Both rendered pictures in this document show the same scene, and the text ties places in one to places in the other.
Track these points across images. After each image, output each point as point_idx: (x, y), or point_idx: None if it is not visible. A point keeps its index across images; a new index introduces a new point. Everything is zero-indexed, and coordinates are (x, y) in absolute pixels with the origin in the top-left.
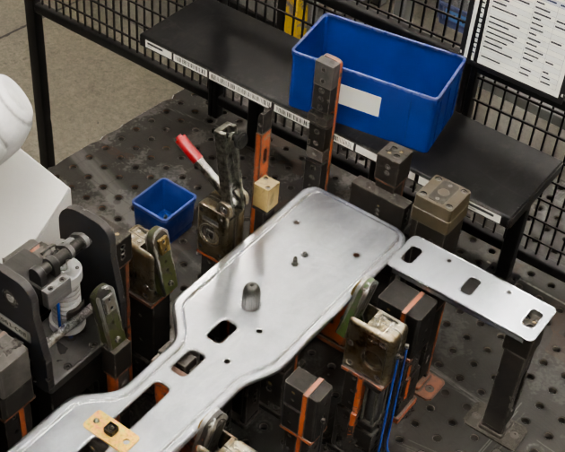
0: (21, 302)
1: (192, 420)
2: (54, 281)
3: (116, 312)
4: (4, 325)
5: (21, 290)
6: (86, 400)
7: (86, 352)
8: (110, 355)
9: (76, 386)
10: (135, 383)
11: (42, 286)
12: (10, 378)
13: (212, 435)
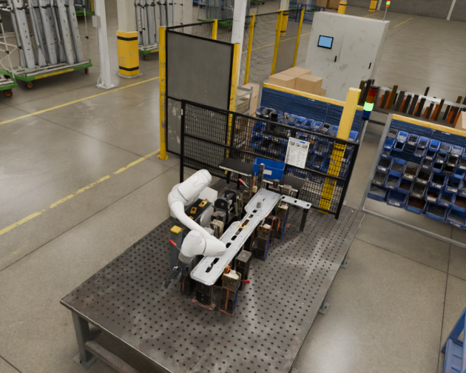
0: (225, 204)
1: (255, 223)
2: (229, 200)
3: (237, 208)
4: (220, 210)
5: (225, 201)
6: (236, 222)
7: (231, 217)
8: (236, 216)
9: (229, 223)
10: (243, 219)
11: (228, 201)
12: (223, 218)
13: (262, 222)
